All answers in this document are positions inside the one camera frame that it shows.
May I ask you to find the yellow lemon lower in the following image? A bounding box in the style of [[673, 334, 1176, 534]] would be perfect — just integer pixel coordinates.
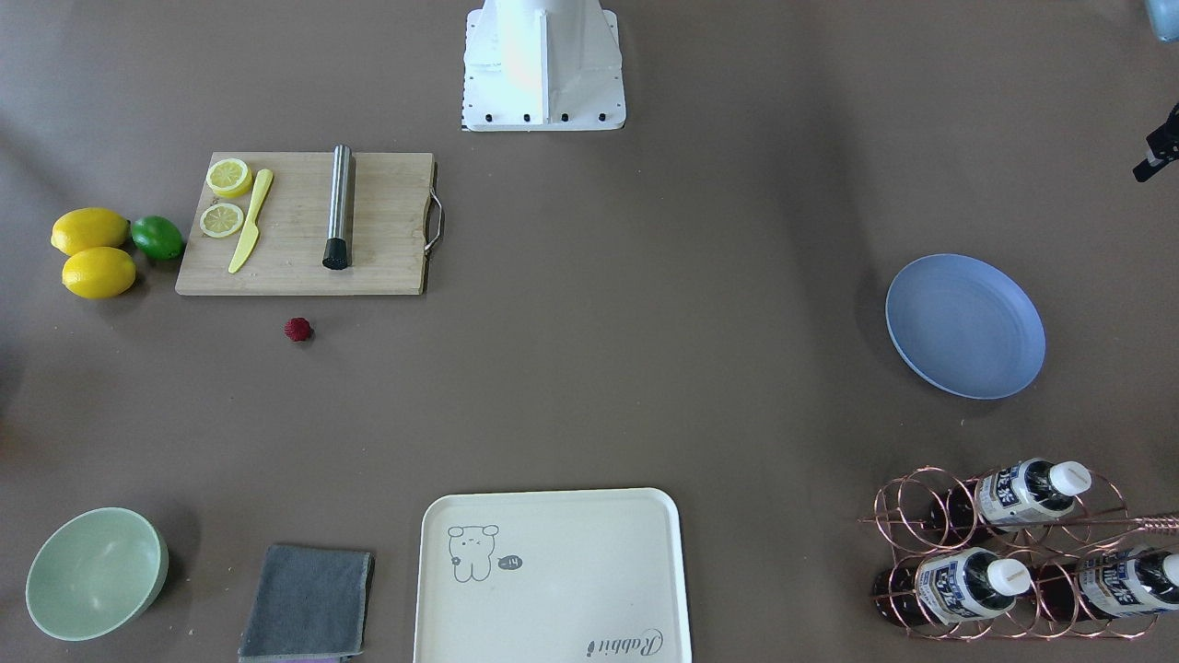
[[62, 247, 136, 298]]

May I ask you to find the green lime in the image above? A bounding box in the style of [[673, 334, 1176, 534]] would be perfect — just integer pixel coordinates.
[[129, 215, 185, 261]]

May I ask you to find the grey folded cloth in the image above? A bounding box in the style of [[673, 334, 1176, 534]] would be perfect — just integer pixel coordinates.
[[239, 544, 373, 662]]

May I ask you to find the yellow plastic knife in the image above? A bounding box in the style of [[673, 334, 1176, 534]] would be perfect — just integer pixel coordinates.
[[228, 169, 274, 273]]

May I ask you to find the lemon half upper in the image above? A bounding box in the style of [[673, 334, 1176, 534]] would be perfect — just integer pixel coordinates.
[[205, 157, 253, 201]]

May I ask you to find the red strawberry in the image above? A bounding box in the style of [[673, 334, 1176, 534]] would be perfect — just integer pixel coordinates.
[[283, 319, 312, 343]]

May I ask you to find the dark bottle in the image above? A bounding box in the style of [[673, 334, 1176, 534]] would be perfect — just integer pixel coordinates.
[[869, 547, 1033, 629], [1030, 545, 1178, 622], [922, 458, 1093, 546]]

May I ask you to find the yellow lemon upper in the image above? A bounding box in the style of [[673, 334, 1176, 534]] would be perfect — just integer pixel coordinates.
[[50, 206, 130, 256]]

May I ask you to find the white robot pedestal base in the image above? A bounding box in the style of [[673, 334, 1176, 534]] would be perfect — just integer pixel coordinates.
[[461, 1, 627, 132]]

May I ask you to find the steel muddler black tip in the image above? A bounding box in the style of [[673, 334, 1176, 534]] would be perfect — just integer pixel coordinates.
[[321, 144, 354, 270]]

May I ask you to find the cream rabbit tray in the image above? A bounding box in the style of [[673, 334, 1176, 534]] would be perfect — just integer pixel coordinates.
[[414, 487, 694, 662]]

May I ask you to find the dark bottle upper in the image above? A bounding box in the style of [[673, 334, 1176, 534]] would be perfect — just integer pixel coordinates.
[[922, 458, 1093, 546]]

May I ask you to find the copper wire bottle rack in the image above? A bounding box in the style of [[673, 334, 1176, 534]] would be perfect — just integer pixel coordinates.
[[869, 458, 1175, 641]]

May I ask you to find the wooden cutting board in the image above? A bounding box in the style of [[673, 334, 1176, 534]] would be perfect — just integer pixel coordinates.
[[174, 152, 439, 297]]

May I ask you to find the yellow lemon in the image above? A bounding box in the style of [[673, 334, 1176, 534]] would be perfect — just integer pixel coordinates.
[[62, 247, 136, 298], [50, 206, 130, 256]]

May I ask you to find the green bowl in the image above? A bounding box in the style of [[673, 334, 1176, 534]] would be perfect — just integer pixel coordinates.
[[25, 507, 169, 642]]

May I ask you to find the blue plate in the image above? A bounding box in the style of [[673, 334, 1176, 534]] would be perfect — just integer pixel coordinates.
[[884, 252, 1047, 401]]

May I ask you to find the lemon slice lower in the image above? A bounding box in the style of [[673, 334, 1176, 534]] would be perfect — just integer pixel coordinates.
[[198, 203, 245, 238]]

